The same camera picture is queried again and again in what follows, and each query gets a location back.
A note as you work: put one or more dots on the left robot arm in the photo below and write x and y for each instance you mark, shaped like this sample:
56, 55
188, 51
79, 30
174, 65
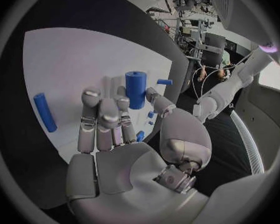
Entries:
238, 78

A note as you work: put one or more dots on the workshop equipment rack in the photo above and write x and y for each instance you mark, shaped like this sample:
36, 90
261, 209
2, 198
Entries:
193, 22

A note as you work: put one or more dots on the large blue cylinder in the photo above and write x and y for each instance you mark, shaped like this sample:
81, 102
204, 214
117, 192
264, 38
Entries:
135, 89

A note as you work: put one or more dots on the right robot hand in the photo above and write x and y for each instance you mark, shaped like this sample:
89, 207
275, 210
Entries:
121, 171

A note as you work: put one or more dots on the person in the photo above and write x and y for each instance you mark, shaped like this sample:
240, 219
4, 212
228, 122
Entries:
224, 67

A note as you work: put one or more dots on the long blue cylinder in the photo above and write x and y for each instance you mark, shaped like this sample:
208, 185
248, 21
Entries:
45, 113

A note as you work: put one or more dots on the white task board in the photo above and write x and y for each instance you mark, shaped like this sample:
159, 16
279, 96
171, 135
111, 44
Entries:
72, 63

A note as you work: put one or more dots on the small blue peg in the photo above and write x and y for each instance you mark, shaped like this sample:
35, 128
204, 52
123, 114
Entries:
164, 82

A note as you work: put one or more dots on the blue block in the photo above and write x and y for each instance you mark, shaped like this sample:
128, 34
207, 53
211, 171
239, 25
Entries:
140, 136

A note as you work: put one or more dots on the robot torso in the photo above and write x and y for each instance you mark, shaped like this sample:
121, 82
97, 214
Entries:
266, 115

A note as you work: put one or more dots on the small blue plug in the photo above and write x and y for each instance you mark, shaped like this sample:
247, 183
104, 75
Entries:
151, 123
151, 114

